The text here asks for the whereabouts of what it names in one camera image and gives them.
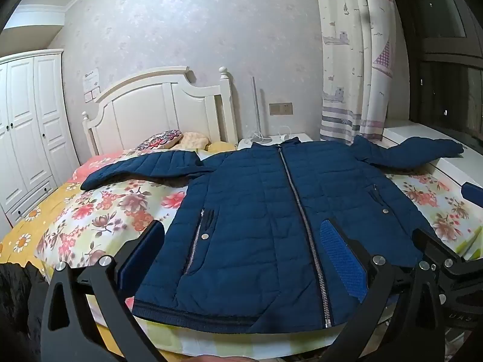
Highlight embroidered pillow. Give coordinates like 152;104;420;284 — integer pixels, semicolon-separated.
136;130;184;151

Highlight yellow daisy sheet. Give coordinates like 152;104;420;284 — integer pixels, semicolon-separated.
0;183;82;268

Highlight wall switch plate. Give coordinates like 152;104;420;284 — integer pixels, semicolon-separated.
269;102;294;116

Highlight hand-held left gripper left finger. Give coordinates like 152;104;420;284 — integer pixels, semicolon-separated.
40;219;165;362

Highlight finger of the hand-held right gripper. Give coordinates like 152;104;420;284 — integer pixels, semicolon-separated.
412;228;464;269
461;182;483;209

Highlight white window bench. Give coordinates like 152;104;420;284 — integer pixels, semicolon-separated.
381;121;483;197

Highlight white nightstand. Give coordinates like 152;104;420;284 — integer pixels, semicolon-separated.
237;133;312;150

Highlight white wardrobe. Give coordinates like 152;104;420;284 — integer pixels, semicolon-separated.
0;49;81;227

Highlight dark cloth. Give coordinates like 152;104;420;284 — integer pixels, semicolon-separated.
0;261;51;362

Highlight floral bedsheet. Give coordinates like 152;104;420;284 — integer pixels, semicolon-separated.
36;147;483;360

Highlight peach cushion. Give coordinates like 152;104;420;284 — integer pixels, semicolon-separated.
177;132;210;150

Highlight printed curtain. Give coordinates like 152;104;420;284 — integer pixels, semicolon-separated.
312;0;398;146

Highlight white wooden headboard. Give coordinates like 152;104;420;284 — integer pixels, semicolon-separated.
82;66;239;157

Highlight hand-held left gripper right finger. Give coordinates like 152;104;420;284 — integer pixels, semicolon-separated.
320;220;446;362

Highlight yellow pillow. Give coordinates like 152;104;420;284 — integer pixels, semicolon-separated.
206;141;237;154

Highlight white slim lamp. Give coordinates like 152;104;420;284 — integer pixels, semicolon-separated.
248;76;277;145

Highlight blue puffer jacket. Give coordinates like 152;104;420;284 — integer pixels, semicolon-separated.
80;136;465;334

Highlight dark window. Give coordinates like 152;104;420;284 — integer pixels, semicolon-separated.
388;0;483;148

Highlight paper wall notes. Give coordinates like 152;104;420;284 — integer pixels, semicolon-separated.
82;68;101;103

